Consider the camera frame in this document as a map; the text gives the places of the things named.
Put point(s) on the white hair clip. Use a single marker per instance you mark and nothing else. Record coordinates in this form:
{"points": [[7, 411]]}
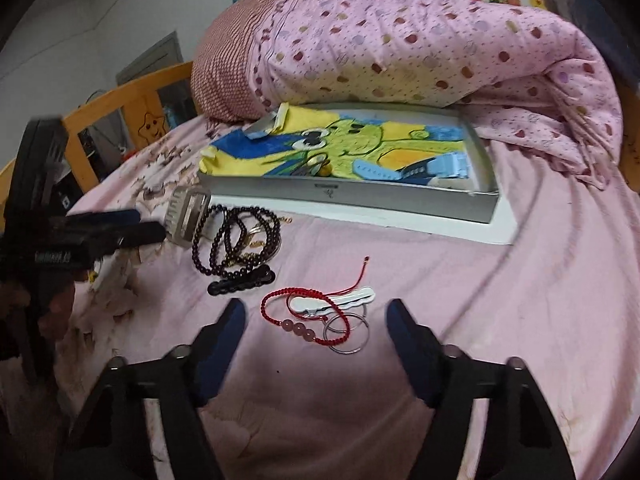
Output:
{"points": [[305, 304]]}

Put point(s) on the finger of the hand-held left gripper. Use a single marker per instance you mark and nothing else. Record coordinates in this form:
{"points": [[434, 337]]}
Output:
{"points": [[122, 216], [145, 235]]}

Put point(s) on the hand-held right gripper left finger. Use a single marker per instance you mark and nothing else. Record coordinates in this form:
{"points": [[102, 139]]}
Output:
{"points": [[229, 322]]}

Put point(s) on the person's left hand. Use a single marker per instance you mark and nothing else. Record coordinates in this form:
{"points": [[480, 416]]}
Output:
{"points": [[56, 312]]}

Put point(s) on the grey shallow box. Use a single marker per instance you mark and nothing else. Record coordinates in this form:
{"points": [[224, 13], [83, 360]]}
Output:
{"points": [[350, 197]]}

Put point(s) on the grey door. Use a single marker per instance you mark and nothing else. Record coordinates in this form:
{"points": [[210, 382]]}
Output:
{"points": [[150, 57]]}

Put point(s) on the pink dotted quilt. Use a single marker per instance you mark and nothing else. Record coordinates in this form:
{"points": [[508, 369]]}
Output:
{"points": [[425, 50]]}

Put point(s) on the white blue paper scrap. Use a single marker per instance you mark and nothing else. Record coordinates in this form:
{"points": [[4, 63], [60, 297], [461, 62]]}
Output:
{"points": [[267, 122]]}

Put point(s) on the red checkered pillow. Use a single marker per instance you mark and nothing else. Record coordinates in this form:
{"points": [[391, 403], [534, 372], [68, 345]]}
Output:
{"points": [[225, 60]]}

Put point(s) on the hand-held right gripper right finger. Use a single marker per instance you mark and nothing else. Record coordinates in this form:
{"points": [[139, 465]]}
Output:
{"points": [[401, 322]]}

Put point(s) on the blue wrist watch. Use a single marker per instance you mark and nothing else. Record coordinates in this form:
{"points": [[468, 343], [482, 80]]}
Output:
{"points": [[372, 167]]}

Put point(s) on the wooden bed frame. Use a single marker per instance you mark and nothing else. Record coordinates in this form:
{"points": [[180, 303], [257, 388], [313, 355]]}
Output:
{"points": [[125, 100]]}

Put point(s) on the yellow star sticker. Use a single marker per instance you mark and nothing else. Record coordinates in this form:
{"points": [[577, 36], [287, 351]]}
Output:
{"points": [[151, 124]]}

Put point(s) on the black hair clip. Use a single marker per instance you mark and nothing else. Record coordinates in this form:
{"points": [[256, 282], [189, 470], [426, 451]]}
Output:
{"points": [[240, 282]]}

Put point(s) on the small white paper scrap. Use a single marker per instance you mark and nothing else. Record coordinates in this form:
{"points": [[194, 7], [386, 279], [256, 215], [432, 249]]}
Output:
{"points": [[208, 154]]}

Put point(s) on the frog drawing board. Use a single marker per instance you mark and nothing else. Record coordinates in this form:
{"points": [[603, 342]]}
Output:
{"points": [[270, 152]]}

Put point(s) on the pink floral bed sheet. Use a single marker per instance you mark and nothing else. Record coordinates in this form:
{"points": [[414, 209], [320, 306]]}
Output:
{"points": [[500, 285]]}

